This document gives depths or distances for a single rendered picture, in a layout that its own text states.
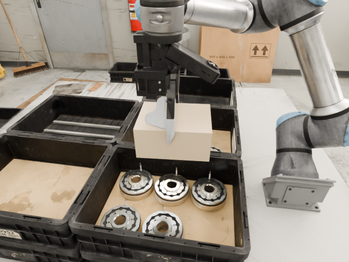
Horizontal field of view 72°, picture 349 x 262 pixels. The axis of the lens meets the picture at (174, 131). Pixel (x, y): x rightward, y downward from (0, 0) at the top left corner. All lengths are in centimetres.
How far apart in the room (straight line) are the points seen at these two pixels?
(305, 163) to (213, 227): 39
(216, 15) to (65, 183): 66
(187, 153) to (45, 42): 396
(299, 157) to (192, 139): 49
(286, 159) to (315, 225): 23
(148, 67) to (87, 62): 371
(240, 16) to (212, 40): 278
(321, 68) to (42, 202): 90
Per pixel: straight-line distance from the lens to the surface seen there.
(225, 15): 72
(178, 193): 72
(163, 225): 67
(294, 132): 91
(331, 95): 85
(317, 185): 91
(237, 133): 84
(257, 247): 85
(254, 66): 366
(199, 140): 50
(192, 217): 71
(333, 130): 87
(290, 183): 87
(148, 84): 48
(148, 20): 44
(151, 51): 47
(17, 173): 97
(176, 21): 44
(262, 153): 116
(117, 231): 58
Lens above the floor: 141
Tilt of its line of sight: 35 degrees down
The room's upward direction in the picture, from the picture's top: straight up
